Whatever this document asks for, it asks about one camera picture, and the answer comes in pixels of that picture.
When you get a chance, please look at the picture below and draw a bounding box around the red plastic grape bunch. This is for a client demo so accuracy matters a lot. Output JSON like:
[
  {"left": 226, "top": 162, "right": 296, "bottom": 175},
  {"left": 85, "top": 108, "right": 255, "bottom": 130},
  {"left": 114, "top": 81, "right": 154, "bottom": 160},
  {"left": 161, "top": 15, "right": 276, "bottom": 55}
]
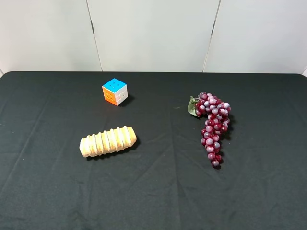
[{"left": 187, "top": 92, "right": 231, "bottom": 169}]

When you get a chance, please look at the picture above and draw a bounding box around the colourful puzzle cube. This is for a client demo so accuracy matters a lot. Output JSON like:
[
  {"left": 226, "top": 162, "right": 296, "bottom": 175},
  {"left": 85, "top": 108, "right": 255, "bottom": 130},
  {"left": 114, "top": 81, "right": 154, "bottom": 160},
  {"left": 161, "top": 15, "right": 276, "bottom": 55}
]
[{"left": 102, "top": 78, "right": 128, "bottom": 106}]

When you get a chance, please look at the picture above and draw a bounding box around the ridged tan bread roll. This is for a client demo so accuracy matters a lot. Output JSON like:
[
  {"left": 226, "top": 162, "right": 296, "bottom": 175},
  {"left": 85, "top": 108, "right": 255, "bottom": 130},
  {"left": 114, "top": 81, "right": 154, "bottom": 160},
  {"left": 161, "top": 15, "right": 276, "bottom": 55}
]
[{"left": 79, "top": 126, "right": 137, "bottom": 158}]

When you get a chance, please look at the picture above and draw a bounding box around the black tablecloth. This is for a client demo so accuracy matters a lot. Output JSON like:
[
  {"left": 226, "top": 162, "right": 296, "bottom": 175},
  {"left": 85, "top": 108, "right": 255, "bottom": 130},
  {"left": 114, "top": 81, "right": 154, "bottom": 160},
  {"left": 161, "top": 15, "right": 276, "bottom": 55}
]
[{"left": 0, "top": 72, "right": 307, "bottom": 230}]

